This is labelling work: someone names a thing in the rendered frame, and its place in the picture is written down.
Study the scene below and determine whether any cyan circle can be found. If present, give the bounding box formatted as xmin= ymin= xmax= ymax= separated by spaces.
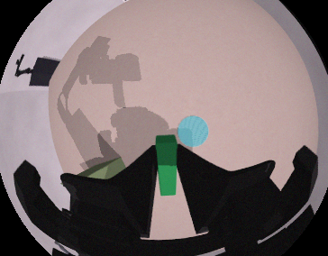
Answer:
xmin=178 ymin=116 xmax=209 ymax=147

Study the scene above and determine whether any green rectangular post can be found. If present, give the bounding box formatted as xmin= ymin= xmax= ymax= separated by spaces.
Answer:
xmin=155 ymin=134 xmax=178 ymax=196

